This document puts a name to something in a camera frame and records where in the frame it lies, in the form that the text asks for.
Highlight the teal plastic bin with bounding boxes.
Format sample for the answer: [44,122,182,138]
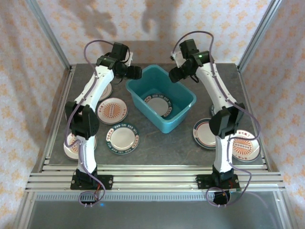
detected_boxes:
[125,64,197,134]

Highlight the green rimmed white plate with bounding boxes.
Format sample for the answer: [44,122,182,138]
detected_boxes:
[142,93,173,118]
[105,123,140,155]

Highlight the orange sunburst white plate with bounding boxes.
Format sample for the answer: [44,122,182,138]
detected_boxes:
[230,130,261,163]
[63,132,98,160]
[96,97,129,125]

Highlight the plain white plate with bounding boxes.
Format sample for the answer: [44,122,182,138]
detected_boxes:
[98,82,112,102]

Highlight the red and teal ringed plate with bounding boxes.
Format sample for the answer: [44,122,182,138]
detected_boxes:
[192,118,219,150]

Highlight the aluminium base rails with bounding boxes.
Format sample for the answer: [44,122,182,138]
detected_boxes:
[25,164,286,193]

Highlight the silver vented strip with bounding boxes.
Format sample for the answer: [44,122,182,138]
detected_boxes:
[35,193,278,201]

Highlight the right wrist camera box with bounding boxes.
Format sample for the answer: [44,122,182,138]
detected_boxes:
[170,52,183,67]

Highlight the aluminium frame post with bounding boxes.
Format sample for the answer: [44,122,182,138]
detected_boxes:
[237,0,284,72]
[25,0,72,70]

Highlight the aluminium table side rail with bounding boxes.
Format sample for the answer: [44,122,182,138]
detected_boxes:
[238,66,271,167]
[42,65,77,167]

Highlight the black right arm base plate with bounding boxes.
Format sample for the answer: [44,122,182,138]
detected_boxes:
[195,174,240,190]

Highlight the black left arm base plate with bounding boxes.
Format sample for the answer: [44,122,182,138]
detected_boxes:
[71,175,114,191]

